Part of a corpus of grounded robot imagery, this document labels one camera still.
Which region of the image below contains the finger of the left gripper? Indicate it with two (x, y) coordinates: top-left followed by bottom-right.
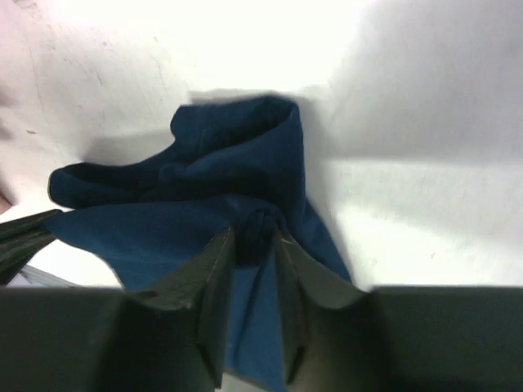
(1, 209), (61, 286)

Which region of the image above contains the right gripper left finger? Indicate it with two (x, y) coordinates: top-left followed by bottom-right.
(118, 229), (235, 388)

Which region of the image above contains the navy blue t shirt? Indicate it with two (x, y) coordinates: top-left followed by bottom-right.
(45, 96), (349, 391)

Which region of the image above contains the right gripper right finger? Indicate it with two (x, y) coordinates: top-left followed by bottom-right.
(274, 231), (376, 388)

